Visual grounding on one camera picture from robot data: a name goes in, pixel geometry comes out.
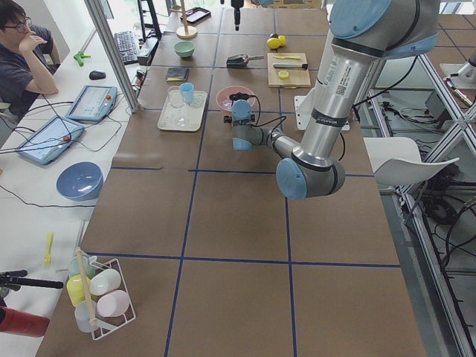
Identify yellow plastic knife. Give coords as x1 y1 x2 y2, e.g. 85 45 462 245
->
273 55 301 60

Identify black keyboard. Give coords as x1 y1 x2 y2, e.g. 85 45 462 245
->
114 30 139 65

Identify far teach pendant tablet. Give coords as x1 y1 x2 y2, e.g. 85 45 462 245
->
65 85 118 123

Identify white wire cup rack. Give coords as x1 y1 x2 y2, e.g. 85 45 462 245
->
66 248 136 341

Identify whole yellow lemon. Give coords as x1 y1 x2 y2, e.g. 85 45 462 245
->
266 37 281 50

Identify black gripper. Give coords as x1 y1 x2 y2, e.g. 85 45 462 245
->
231 0 242 31
229 92 248 102

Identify lemon half slice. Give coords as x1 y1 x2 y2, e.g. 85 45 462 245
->
278 70 289 80

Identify wooden cutting board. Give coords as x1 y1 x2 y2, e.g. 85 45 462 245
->
267 53 311 88

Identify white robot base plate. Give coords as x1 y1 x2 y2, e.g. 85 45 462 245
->
293 94 351 132

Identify yellow cup in rack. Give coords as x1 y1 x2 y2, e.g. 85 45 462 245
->
66 274 86 307

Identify grey folded cloth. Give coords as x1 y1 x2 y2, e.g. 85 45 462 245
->
166 67 190 83

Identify steel ice scoop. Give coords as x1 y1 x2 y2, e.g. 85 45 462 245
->
226 54 264 68

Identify blue plastic cup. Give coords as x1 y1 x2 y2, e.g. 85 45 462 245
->
179 83 195 104

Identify steel muddler black cap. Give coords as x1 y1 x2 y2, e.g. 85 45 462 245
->
272 62 308 70

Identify green plastic clamp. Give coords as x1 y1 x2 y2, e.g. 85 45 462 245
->
73 51 91 67

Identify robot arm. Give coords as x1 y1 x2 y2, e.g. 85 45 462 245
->
229 1 440 199

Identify seated person dark shirt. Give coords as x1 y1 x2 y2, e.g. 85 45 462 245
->
1 1 61 122

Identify white chair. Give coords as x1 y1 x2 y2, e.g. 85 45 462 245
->
364 137 459 186

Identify wooden stand base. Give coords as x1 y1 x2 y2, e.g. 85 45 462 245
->
176 0 199 40

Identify pink bowl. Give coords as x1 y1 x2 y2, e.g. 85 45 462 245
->
216 86 254 115

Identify cream bear tray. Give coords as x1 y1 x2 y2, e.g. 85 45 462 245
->
157 91 208 132

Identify green bowl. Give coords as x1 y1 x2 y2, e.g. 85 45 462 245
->
173 41 195 58

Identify clear wine glass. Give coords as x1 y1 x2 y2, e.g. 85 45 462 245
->
167 86 187 127

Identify pink cup in rack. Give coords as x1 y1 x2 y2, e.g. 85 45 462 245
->
97 290 131 318

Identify teach pendant tablet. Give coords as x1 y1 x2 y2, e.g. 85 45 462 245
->
65 85 118 123
15 115 85 165

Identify near teach pendant tablet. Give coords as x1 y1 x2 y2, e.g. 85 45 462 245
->
15 115 85 165

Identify black computer mouse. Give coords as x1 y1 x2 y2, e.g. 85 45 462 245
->
89 71 106 80

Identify white cup in rack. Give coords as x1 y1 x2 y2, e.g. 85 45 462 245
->
89 268 121 296

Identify yellow plastic fork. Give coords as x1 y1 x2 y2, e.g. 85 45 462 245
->
43 232 54 267

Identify blue bowl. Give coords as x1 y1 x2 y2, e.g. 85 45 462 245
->
56 161 104 202

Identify red bottle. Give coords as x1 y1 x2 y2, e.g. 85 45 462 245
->
1 306 50 338

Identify aluminium frame post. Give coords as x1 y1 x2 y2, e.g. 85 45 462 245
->
84 0 141 113

